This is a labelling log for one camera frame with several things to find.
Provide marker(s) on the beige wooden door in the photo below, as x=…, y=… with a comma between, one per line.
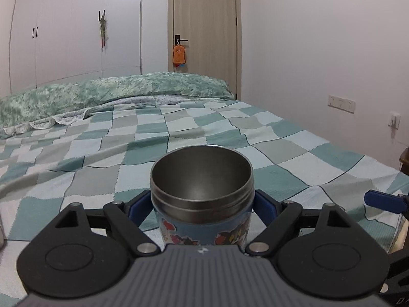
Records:
x=213, y=31

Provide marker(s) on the orange pouch on door handle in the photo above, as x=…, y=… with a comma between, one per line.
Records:
x=179, y=57

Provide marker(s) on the green plant hanging ornament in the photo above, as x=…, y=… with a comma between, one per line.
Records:
x=102, y=27

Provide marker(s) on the green floral duvet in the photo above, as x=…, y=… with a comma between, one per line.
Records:
x=42, y=107

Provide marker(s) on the tall stainless steel tumbler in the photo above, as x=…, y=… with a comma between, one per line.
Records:
x=3, y=222

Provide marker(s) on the white built-in wardrobe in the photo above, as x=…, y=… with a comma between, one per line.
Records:
x=56, y=41

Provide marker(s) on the black door handle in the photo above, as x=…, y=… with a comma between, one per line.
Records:
x=178, y=40

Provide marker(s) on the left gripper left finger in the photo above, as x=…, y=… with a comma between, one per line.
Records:
x=82, y=252

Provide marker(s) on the blue cartoon sticker cup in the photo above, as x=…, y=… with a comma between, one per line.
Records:
x=203, y=195

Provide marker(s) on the white wall plug adapter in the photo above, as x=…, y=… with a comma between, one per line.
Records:
x=394, y=120

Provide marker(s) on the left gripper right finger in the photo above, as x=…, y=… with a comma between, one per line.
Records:
x=320, y=252

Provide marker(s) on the white wall socket panel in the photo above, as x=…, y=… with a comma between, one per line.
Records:
x=343, y=104

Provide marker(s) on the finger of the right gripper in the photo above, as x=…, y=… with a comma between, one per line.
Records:
x=387, y=202

